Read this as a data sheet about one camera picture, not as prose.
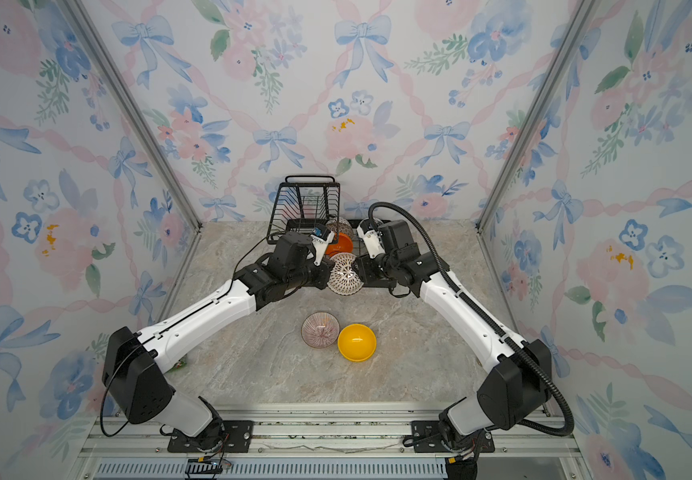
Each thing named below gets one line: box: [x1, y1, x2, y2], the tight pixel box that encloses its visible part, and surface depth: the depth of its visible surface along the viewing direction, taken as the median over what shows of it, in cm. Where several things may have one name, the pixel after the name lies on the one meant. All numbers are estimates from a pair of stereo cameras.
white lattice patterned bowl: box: [327, 252, 364, 296], surface depth 81 cm
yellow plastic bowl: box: [338, 323, 377, 362], surface depth 87 cm
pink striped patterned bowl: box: [301, 310, 340, 349], surface depth 92 cm
